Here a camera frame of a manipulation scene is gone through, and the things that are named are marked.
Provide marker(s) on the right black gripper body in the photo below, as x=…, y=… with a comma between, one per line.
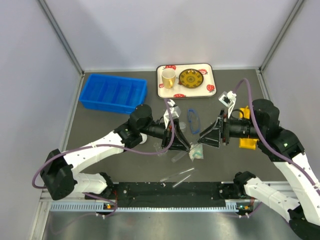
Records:
x=222, y=115

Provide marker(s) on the clear glass beaker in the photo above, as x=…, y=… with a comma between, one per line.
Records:
x=158, y=148

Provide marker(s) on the plastic bag with gloves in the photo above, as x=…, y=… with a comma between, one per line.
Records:
x=196, y=152

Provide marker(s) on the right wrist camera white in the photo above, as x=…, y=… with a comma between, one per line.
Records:
x=228, y=99

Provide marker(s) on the yellow black patterned plate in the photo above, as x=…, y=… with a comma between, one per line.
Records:
x=190, y=78

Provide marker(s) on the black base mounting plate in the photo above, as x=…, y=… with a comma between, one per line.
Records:
x=188, y=194

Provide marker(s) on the white round dish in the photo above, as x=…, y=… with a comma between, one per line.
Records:
x=143, y=138

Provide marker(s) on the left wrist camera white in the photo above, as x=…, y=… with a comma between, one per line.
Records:
x=174, y=109

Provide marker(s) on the blue plastic compartment bin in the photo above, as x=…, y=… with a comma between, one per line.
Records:
x=114, y=94

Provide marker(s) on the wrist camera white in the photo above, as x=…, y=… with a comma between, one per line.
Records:
x=174, y=109
x=228, y=99

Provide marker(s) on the small glass beaker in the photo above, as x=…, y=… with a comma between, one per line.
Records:
x=182, y=126

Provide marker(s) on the strawberry pattern white tray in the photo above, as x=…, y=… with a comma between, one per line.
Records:
x=205, y=90

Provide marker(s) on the yellow ceramic mug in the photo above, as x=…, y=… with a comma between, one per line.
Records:
x=168, y=77

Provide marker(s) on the yellow test tube rack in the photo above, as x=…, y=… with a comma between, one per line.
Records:
x=247, y=143

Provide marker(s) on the blue frame safety goggles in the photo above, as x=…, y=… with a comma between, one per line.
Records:
x=193, y=121

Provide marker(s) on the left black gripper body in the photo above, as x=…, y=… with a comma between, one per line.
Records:
x=168, y=136

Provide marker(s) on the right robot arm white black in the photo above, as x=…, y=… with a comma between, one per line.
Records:
x=286, y=152

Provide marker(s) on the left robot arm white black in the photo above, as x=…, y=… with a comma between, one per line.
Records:
x=62, y=173

